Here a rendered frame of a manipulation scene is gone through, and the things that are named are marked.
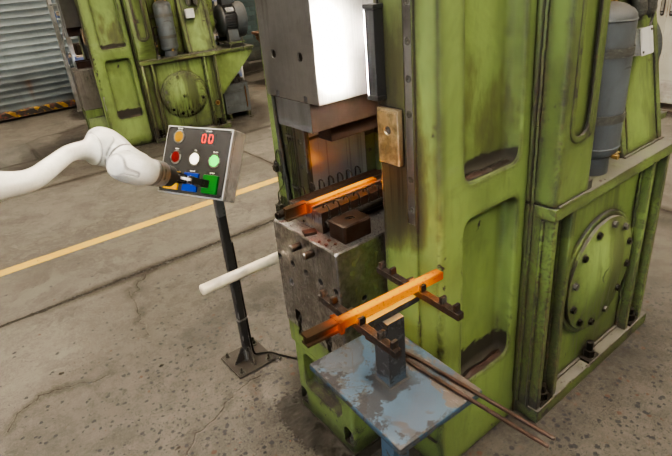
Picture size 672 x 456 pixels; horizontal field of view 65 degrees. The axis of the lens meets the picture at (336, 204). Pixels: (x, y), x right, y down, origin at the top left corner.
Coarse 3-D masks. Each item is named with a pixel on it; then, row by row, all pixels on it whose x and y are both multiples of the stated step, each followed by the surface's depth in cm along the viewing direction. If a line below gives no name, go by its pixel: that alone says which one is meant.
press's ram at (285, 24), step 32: (256, 0) 166; (288, 0) 153; (320, 0) 147; (352, 0) 154; (288, 32) 158; (320, 32) 150; (352, 32) 157; (288, 64) 163; (320, 64) 153; (352, 64) 161; (288, 96) 169; (320, 96) 157; (352, 96) 164
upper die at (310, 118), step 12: (276, 96) 175; (360, 96) 173; (288, 108) 172; (300, 108) 166; (312, 108) 162; (324, 108) 165; (336, 108) 168; (348, 108) 171; (360, 108) 174; (372, 108) 178; (288, 120) 174; (300, 120) 168; (312, 120) 163; (324, 120) 166; (336, 120) 169; (348, 120) 172; (312, 132) 165
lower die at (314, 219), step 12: (348, 180) 205; (360, 180) 201; (312, 192) 197; (324, 192) 193; (348, 192) 189; (360, 192) 190; (372, 192) 189; (336, 204) 182; (348, 204) 183; (312, 216) 182; (324, 216) 178; (324, 228) 179
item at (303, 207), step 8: (352, 184) 193; (360, 184) 193; (336, 192) 188; (344, 192) 189; (312, 200) 183; (320, 200) 183; (288, 208) 176; (296, 208) 178; (304, 208) 180; (288, 216) 177; (296, 216) 179
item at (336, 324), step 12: (420, 276) 144; (432, 276) 144; (396, 288) 140; (408, 288) 139; (372, 300) 136; (384, 300) 135; (396, 300) 138; (348, 312) 132; (360, 312) 132; (372, 312) 134; (324, 324) 128; (336, 324) 128; (348, 324) 130; (312, 336) 124; (324, 336) 127
